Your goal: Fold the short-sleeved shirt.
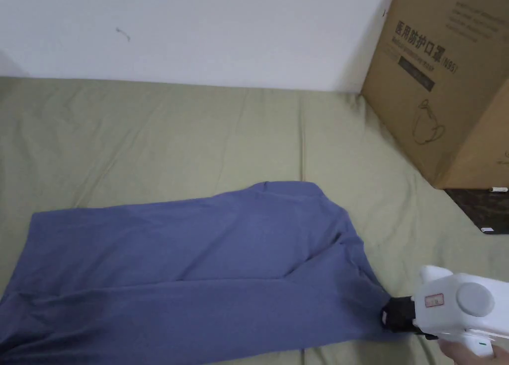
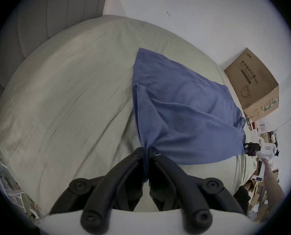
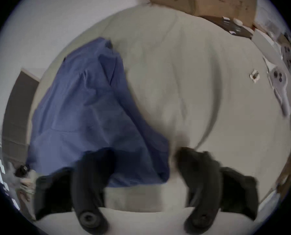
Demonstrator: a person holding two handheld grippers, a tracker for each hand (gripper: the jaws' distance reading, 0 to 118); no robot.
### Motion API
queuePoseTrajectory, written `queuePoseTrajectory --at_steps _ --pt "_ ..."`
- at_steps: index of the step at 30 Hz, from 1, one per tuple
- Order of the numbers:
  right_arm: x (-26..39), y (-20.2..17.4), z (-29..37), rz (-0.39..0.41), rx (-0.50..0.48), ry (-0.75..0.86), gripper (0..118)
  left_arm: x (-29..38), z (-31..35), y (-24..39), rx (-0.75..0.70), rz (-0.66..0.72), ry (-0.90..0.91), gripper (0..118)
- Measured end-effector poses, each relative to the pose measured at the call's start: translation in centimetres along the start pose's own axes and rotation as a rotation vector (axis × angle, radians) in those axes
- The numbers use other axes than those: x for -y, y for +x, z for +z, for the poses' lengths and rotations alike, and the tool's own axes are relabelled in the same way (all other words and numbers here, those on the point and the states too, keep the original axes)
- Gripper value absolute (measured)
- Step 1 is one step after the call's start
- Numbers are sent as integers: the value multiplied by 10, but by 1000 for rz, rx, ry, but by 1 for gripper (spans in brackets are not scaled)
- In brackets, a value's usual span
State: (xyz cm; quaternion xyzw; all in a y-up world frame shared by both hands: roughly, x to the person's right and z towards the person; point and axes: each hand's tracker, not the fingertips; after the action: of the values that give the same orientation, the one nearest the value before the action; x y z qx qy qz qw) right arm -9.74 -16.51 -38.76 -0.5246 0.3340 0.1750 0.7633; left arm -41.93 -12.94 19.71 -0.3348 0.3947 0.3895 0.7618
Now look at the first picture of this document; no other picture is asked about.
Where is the brown printed cardboard carton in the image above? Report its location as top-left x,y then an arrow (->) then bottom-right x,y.
360,0 -> 509,190

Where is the bed with pale green sheet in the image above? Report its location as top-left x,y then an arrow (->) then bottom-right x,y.
0,76 -> 509,365

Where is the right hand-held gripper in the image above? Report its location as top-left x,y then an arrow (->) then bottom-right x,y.
380,265 -> 509,359

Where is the dark patterned flat mat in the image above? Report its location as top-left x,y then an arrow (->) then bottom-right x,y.
443,188 -> 509,235

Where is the dark blue shirt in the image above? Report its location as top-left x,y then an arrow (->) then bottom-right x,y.
0,181 -> 398,365

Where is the person's right hand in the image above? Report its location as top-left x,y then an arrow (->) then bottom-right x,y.
436,338 -> 509,365

